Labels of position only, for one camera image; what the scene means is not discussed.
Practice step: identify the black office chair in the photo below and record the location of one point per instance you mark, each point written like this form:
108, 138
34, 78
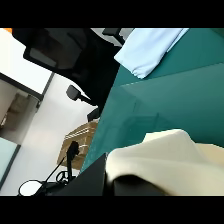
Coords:
90, 56

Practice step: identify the light blue garment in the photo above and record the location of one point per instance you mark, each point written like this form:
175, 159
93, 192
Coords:
146, 50

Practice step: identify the black stand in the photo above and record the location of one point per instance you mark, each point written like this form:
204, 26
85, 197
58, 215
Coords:
71, 160

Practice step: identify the cream garment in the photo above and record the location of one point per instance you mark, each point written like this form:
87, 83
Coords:
166, 160

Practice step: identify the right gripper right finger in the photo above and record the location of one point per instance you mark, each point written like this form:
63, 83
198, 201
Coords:
136, 187

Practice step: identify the brown cardboard box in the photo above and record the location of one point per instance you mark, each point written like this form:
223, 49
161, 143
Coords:
80, 140

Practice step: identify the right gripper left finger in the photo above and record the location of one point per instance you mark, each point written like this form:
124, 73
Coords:
90, 181

